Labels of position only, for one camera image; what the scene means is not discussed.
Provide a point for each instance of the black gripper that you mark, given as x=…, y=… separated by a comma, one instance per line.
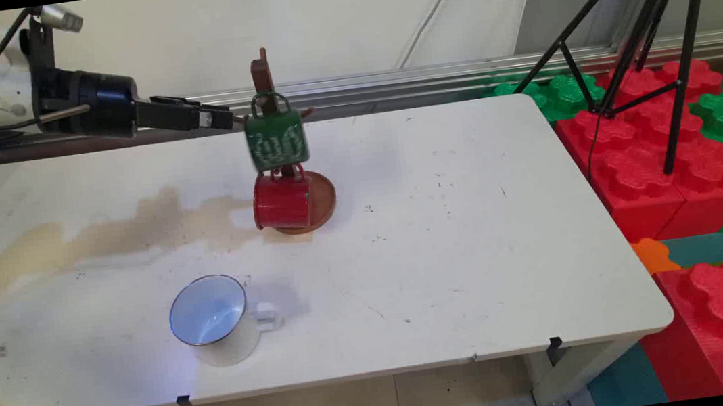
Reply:
x=88, y=101

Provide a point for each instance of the red enamel mug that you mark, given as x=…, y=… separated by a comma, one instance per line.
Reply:
x=280, y=202

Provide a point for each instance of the brown wooden mug tree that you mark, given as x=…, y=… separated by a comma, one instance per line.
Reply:
x=263, y=71

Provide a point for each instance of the green enamel mug white print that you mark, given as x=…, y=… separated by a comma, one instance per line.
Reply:
x=276, y=141

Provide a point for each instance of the black table edge clip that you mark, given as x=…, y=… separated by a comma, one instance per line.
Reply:
x=554, y=343
x=183, y=400

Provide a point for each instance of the white table leg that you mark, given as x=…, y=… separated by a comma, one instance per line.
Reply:
x=578, y=369

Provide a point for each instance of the orange foam piece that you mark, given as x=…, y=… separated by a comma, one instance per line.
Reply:
x=652, y=255

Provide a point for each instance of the black tripod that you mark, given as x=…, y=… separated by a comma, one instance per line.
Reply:
x=692, y=22

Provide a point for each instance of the teal foam mat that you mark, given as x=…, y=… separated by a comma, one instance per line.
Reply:
x=720, y=247

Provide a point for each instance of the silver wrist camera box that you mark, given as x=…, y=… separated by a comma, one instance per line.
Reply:
x=60, y=18

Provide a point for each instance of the aluminium wall rail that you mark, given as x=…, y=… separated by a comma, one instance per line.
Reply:
x=389, y=84

